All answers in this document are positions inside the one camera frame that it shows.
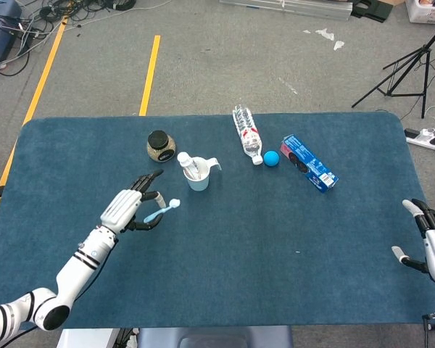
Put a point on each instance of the left five-finger robot hand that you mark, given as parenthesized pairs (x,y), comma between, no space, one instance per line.
(121,208)

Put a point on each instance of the light blue toothbrush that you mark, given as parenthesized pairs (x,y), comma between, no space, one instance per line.
(174,203)

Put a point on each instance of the white toothpaste tube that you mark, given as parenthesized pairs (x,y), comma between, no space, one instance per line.
(185,159)

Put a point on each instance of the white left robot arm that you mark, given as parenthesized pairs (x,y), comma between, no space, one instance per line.
(79,268)

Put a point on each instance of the white robot base panel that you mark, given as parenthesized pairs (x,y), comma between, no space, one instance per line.
(87,340)

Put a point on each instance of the grey-blue robot base pad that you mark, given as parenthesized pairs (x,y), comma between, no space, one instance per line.
(210,339)

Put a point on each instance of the clear plastic water bottle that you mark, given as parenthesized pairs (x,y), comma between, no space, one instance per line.
(248,136)

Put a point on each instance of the glass jar with black lid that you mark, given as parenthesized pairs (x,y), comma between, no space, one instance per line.
(161,146)

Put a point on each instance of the white power strip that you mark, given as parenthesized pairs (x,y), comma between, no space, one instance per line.
(420,137)

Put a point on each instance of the blue felt table mat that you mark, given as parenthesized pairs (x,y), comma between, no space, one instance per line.
(257,235)

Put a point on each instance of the blue cookie box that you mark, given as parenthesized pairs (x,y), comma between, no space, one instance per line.
(308,165)

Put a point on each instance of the blue ball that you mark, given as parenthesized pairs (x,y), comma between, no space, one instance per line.
(271,158)

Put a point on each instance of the black tripod stand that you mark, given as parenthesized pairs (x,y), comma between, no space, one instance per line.
(426,83)

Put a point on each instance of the white paper scrap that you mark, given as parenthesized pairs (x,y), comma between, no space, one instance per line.
(325,33)
(338,45)

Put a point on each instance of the white plastic basket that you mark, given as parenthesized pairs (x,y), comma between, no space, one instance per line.
(420,14)

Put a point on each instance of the aluminium profile rails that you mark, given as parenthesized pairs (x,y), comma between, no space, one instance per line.
(304,10)

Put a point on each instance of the black flat bracket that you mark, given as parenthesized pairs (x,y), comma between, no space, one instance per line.
(369,11)

